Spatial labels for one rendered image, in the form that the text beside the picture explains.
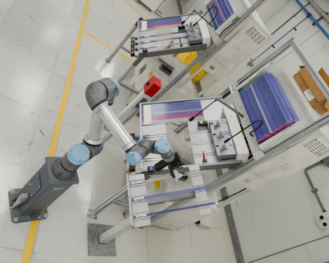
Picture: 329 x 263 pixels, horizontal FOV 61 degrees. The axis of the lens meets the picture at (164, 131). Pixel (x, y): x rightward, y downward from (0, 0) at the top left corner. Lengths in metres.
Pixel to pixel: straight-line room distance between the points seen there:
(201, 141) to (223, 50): 1.30
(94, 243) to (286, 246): 1.99
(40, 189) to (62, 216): 0.51
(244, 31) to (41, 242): 2.57
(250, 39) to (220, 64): 0.41
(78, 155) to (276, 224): 2.47
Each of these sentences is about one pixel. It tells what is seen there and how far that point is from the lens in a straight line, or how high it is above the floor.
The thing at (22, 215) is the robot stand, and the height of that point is 0.03.
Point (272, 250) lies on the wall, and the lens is 3.48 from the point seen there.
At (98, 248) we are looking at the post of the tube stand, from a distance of 2.43.
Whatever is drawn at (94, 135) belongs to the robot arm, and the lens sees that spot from 1.71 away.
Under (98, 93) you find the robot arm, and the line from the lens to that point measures 1.45.
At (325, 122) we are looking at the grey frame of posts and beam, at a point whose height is 1.79.
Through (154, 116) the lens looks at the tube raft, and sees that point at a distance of 2.28.
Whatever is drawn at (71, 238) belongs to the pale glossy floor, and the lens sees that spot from 2.36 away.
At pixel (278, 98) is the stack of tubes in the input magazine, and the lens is 2.02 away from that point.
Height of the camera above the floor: 2.01
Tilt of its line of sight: 32 degrees down
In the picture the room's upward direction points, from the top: 51 degrees clockwise
